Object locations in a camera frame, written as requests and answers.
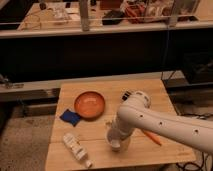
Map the white ceramic cup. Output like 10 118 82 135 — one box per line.
106 136 121 152

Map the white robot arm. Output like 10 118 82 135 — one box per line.
106 91 213 155

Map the orange ceramic bowl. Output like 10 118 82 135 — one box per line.
74 91 105 119

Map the orange carrot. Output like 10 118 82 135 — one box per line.
142 130 162 146

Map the white plastic bottle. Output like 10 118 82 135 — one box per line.
63 133 92 169

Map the black striped rectangular object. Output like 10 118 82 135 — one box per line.
122 91 131 101

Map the blue cloth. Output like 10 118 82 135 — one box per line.
60 109 81 126

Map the black bag on shelf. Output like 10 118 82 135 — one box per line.
102 10 124 25

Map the red item on shelf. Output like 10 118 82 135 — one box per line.
125 4 145 24

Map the black cable on floor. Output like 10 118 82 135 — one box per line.
175 113 213 171

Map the grey metal post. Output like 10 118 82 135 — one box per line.
79 0 90 31
168 0 182 27

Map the grey metal post right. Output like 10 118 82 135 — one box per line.
168 0 182 27

